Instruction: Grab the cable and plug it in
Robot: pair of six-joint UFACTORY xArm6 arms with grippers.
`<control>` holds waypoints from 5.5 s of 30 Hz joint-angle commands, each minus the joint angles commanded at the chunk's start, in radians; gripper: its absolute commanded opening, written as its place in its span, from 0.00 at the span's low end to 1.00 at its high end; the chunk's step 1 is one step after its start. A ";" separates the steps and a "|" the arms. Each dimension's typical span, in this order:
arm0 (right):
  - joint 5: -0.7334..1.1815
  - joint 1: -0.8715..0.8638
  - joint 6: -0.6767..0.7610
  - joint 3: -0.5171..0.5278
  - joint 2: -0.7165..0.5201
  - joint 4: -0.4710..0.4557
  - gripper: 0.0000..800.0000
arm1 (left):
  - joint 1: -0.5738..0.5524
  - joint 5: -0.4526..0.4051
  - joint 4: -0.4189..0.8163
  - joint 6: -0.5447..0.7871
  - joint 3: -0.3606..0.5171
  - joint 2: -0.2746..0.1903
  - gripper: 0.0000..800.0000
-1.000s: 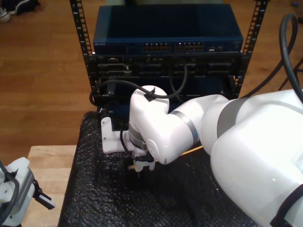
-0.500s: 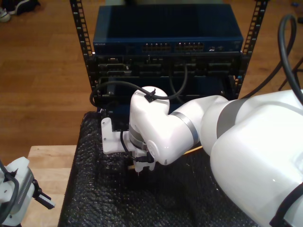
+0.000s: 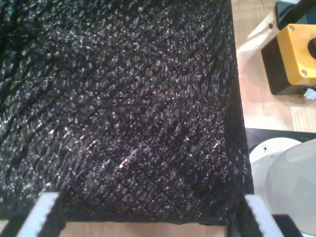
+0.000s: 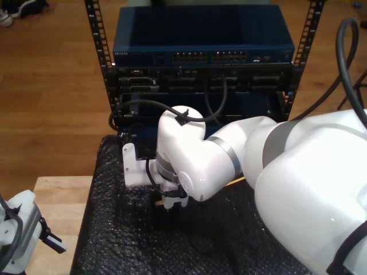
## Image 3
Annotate small white paper tag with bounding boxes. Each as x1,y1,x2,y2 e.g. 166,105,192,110
303,88,316,101

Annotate black bubble mat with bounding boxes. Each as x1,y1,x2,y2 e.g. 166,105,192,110
0,0,255,227

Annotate yellow emergency stop box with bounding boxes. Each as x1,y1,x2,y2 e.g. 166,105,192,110
261,23,316,96

